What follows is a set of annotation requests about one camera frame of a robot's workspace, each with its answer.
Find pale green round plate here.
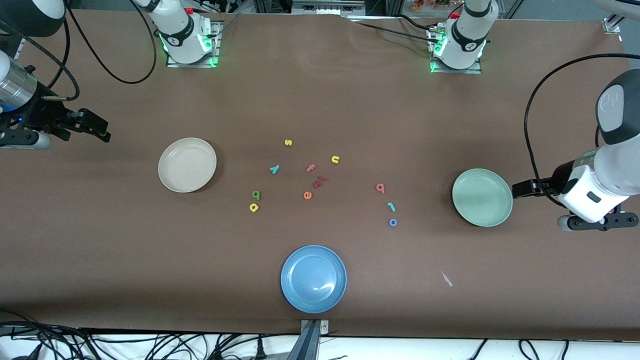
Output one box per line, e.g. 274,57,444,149
451,168,514,228

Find beige round plate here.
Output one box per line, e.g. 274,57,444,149
158,137,218,194

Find brown table cover sheet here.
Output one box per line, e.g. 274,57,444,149
0,9,640,342

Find blue round plate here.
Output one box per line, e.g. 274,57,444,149
280,244,348,315

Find silver metal box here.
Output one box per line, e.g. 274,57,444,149
291,0,367,16

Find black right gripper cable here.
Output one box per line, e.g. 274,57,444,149
0,12,81,101

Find black looping right arm cable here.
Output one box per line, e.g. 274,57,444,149
66,0,158,85

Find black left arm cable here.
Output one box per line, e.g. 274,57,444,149
523,53,640,207

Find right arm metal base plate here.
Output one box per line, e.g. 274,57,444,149
165,20,222,69

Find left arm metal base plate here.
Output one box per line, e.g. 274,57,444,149
429,25,483,75

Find aluminium corner bracket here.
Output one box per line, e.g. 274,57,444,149
602,14,625,35

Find black power cable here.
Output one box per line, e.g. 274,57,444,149
356,14,443,45

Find tangled black floor cables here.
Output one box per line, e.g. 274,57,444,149
0,310,301,360

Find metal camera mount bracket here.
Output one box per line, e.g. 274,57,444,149
300,319,330,360

